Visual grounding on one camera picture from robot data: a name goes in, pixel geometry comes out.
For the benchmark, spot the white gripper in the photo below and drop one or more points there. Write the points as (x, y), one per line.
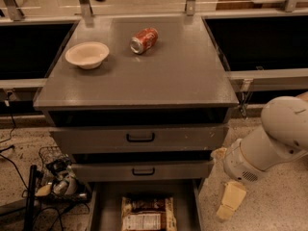
(238, 165)

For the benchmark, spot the grey open bottom drawer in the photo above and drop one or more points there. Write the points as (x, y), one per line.
(105, 206)

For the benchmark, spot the white paper bowl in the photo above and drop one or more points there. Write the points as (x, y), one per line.
(87, 55)

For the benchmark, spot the grey top drawer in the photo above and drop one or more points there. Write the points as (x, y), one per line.
(90, 140)

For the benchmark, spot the grey middle drawer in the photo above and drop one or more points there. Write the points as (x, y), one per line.
(142, 171)

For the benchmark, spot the metal clamp on rail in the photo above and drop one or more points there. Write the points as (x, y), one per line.
(245, 95)

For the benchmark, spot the metal bracket centre left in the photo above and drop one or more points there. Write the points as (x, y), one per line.
(86, 9)

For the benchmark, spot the red soda can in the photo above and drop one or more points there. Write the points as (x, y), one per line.
(143, 40)

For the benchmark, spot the metal bracket far left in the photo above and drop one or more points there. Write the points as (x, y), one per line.
(14, 12)

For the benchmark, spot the wire basket with clutter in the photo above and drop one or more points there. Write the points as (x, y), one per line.
(58, 181)

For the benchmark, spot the black stand post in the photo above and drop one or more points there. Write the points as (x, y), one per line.
(30, 200)

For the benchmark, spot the brown chip bag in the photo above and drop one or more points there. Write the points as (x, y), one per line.
(148, 214)

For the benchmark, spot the grey drawer cabinet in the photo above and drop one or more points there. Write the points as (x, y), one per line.
(179, 81)

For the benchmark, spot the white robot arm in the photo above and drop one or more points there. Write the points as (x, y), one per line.
(282, 137)

